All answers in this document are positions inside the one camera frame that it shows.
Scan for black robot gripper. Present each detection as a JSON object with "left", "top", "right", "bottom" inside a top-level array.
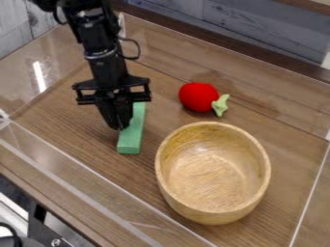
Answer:
[{"left": 73, "top": 55, "right": 151, "bottom": 129}]

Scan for green rectangular block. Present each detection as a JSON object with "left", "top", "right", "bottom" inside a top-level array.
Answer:
[{"left": 117, "top": 102, "right": 146, "bottom": 154}]

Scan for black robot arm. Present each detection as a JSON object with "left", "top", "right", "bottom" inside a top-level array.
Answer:
[{"left": 28, "top": 0, "right": 151, "bottom": 129}]

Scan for light wooden bowl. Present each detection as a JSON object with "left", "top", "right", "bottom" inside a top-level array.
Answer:
[{"left": 155, "top": 122, "right": 273, "bottom": 225}]

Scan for red plush tomato toy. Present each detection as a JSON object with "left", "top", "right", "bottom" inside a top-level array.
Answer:
[{"left": 178, "top": 82, "right": 232, "bottom": 117}]

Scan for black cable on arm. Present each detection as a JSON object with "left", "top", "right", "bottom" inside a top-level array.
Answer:
[{"left": 117, "top": 36, "right": 142, "bottom": 61}]

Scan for black metal table bracket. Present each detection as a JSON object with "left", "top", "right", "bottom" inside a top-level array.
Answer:
[{"left": 27, "top": 204, "right": 74, "bottom": 247}]

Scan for black cable under table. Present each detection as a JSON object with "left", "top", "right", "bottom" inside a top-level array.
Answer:
[{"left": 0, "top": 221, "right": 23, "bottom": 247}]

